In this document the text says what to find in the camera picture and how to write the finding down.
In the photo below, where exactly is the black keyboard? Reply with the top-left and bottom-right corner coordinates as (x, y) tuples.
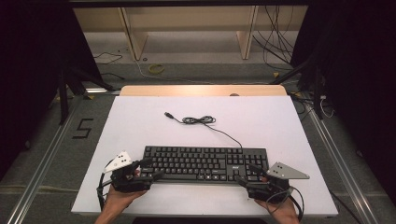
(140, 145), (270, 185)

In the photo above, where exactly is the black metal stand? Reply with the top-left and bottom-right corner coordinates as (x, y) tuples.
(57, 66), (116, 125)
(269, 55), (325, 120)

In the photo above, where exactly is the tangle of floor cables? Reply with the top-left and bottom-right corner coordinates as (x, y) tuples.
(289, 91), (335, 119)

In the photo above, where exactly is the white board table cover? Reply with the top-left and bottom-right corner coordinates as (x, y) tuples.
(70, 95), (339, 217)

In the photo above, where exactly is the thin black floor cable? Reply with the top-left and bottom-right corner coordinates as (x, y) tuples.
(92, 51), (124, 65)

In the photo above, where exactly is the person's right hand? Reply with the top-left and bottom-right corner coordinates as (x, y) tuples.
(254, 176), (301, 219)

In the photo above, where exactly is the light wooden furniture frame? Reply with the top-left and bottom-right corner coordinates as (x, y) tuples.
(73, 6), (309, 62)

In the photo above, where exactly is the person's left hand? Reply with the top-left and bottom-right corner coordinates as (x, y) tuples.
(105, 169), (148, 213)

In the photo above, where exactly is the yellow tape roll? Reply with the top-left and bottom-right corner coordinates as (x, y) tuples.
(148, 63), (165, 75)

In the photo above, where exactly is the black curtain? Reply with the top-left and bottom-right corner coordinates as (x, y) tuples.
(290, 0), (396, 206)
(0, 0), (104, 181)

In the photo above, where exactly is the long aluminium floor rail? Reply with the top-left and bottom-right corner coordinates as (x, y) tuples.
(6, 105), (78, 224)
(303, 99), (379, 224)

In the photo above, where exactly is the black keyboard cable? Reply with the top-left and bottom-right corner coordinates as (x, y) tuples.
(163, 111), (244, 149)

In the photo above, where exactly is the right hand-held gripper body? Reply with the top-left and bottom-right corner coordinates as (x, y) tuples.
(247, 161), (311, 204)

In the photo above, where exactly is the bundle of black cables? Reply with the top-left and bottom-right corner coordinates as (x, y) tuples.
(251, 6), (295, 71)

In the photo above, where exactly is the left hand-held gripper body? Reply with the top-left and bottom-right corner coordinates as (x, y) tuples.
(104, 150), (153, 193)

